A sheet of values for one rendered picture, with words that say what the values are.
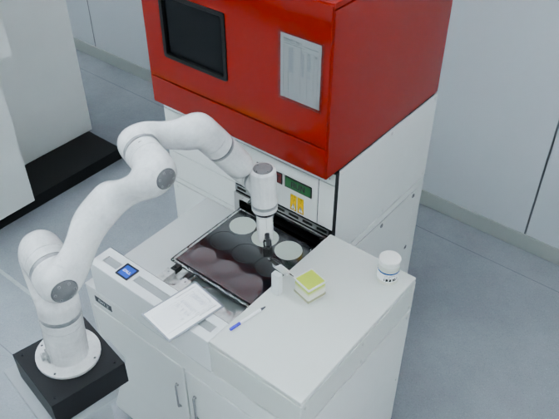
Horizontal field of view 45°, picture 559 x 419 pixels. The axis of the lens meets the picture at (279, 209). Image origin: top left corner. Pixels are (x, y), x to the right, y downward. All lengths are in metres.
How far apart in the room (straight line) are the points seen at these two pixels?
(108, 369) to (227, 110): 0.94
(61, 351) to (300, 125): 0.98
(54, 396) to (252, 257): 0.80
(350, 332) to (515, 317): 1.64
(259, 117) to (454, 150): 1.79
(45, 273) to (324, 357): 0.81
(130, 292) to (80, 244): 0.48
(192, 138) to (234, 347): 0.64
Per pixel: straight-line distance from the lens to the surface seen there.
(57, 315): 1.97
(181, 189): 2.91
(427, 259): 3.78
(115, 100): 5.19
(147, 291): 2.24
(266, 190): 2.08
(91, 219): 1.82
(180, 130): 1.81
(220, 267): 2.37
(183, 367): 2.32
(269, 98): 2.20
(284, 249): 2.43
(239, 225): 2.53
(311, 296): 2.13
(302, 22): 2.00
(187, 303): 2.17
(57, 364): 2.13
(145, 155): 1.76
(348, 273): 2.26
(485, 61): 3.56
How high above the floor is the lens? 2.55
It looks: 39 degrees down
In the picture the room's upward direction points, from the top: straight up
